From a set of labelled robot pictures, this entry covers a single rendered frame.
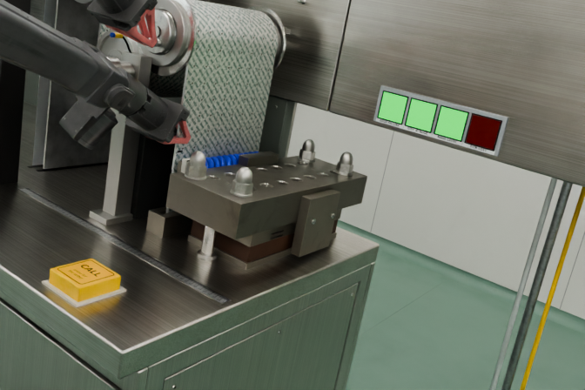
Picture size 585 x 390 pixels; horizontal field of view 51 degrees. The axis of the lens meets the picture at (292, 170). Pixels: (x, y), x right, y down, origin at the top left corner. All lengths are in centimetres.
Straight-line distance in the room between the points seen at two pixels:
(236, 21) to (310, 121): 299
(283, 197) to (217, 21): 33
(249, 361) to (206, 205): 26
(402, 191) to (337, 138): 56
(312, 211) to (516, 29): 46
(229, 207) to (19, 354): 39
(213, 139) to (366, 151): 280
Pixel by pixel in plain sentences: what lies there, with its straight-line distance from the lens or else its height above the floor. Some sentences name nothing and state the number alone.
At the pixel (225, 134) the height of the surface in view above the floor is 108.
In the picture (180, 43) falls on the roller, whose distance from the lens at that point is 106.
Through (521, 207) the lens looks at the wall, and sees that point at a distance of 357.
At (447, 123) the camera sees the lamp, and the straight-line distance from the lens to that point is 114.
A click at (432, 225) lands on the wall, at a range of 377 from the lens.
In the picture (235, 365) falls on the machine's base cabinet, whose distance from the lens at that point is 101.
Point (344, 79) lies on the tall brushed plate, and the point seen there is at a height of 121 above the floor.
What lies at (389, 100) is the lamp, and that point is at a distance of 119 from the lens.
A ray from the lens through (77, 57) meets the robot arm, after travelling 82.
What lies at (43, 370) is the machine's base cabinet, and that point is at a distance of 101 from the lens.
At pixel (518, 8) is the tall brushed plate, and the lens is 112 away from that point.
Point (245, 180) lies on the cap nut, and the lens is 97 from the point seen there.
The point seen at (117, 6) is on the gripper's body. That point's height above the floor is 128.
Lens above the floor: 133
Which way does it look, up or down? 15 degrees down
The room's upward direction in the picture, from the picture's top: 11 degrees clockwise
